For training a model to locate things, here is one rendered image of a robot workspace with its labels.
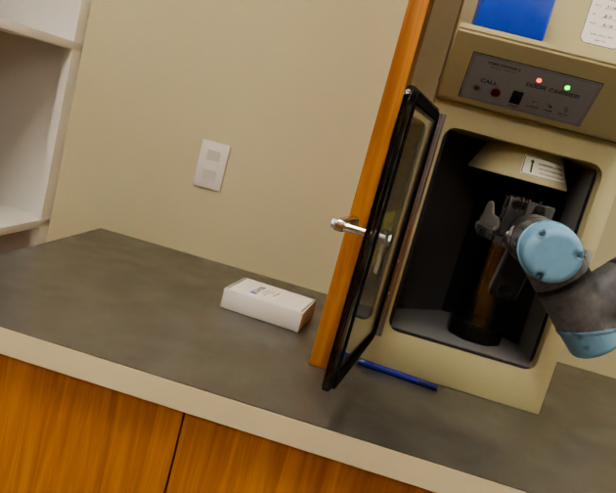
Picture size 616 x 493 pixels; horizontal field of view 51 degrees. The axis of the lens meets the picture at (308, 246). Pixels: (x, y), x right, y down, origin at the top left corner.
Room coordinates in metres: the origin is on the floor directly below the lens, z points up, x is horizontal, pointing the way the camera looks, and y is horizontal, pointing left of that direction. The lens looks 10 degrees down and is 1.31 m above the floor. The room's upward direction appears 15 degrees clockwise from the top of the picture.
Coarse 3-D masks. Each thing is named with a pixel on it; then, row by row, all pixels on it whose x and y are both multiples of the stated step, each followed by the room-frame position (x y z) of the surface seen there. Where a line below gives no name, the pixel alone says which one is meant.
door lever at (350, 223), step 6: (348, 216) 0.88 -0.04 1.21; (354, 216) 0.90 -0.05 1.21; (336, 222) 0.83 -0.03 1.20; (342, 222) 0.83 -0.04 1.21; (348, 222) 0.84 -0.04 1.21; (354, 222) 0.88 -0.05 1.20; (336, 228) 0.83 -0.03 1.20; (342, 228) 0.83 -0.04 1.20; (348, 228) 0.82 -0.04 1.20; (354, 228) 0.82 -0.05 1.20; (360, 228) 0.82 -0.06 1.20; (354, 234) 0.83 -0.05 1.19; (360, 234) 0.82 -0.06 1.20
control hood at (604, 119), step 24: (456, 48) 1.00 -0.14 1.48; (480, 48) 0.99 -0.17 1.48; (504, 48) 0.98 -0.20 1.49; (528, 48) 0.97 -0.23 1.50; (552, 48) 0.96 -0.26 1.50; (456, 72) 1.03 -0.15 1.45; (576, 72) 0.98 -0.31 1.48; (600, 72) 0.97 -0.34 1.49; (456, 96) 1.06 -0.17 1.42; (600, 96) 0.99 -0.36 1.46; (552, 120) 1.04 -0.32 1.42; (600, 120) 1.02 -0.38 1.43
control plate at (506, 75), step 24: (480, 72) 1.02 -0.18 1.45; (504, 72) 1.00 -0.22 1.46; (528, 72) 0.99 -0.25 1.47; (552, 72) 0.98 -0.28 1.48; (480, 96) 1.04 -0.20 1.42; (504, 96) 1.03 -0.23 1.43; (528, 96) 1.02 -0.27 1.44; (552, 96) 1.01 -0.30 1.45; (576, 96) 1.00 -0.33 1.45; (576, 120) 1.03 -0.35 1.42
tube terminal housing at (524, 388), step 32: (576, 0) 1.07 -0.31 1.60; (576, 32) 1.07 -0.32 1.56; (448, 128) 1.09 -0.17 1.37; (480, 128) 1.08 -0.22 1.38; (512, 128) 1.08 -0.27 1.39; (544, 128) 1.07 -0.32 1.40; (576, 160) 1.12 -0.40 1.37; (608, 160) 1.06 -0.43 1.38; (608, 192) 1.06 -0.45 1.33; (416, 224) 1.09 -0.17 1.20; (384, 352) 1.09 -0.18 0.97; (416, 352) 1.08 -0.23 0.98; (448, 352) 1.08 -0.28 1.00; (544, 352) 1.06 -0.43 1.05; (448, 384) 1.07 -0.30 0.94; (480, 384) 1.07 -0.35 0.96; (512, 384) 1.06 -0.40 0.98; (544, 384) 1.06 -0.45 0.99
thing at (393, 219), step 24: (408, 96) 0.78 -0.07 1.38; (408, 144) 0.86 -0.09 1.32; (384, 168) 0.78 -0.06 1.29; (408, 168) 0.92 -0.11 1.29; (408, 192) 0.99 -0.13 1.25; (384, 216) 0.84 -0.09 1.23; (360, 264) 0.78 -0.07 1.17; (384, 264) 0.96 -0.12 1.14; (384, 288) 1.04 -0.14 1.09; (360, 312) 0.87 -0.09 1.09; (336, 336) 0.78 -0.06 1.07; (360, 336) 0.93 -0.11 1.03
